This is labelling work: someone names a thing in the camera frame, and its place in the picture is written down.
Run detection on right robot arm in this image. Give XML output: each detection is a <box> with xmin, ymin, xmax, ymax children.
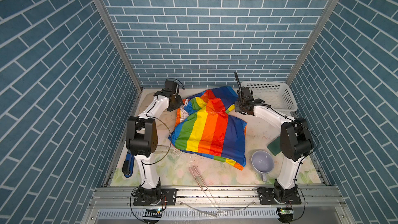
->
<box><xmin>235</xmin><ymin>86</ymin><xmax>315</xmax><ymax>202</ymax></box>

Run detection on white plastic basket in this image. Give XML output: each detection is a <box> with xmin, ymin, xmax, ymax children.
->
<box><xmin>241</xmin><ymin>81</ymin><xmax>298</xmax><ymax>113</ymax></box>

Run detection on blue stapler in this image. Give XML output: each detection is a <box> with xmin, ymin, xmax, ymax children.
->
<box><xmin>122</xmin><ymin>150</ymin><xmax>135</xmax><ymax>178</ymax></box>

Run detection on lavender mug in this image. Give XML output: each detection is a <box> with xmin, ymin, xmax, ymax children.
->
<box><xmin>251</xmin><ymin>150</ymin><xmax>274</xmax><ymax>182</ymax></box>

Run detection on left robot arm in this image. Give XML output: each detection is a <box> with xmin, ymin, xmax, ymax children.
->
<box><xmin>122</xmin><ymin>78</ymin><xmax>184</xmax><ymax>199</ymax></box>

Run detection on white cable duct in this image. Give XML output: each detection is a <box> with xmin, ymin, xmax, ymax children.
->
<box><xmin>97</xmin><ymin>207</ymin><xmax>279</xmax><ymax>221</ymax></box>

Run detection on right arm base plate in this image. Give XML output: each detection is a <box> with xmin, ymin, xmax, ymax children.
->
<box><xmin>256</xmin><ymin>186</ymin><xmax>302</xmax><ymax>205</ymax></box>

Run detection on rainbow coloured shorts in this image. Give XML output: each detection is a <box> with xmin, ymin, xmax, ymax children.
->
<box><xmin>169</xmin><ymin>87</ymin><xmax>247</xmax><ymax>170</ymax></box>

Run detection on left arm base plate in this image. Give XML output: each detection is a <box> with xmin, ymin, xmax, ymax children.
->
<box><xmin>133</xmin><ymin>187</ymin><xmax>177</xmax><ymax>206</ymax></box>

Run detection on pink chopstick pair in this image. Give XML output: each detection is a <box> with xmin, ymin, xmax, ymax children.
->
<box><xmin>189</xmin><ymin>166</ymin><xmax>220</xmax><ymax>211</ymax></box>

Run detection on aluminium front rail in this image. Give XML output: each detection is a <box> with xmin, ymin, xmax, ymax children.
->
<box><xmin>89</xmin><ymin>185</ymin><xmax>345</xmax><ymax>209</ymax></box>

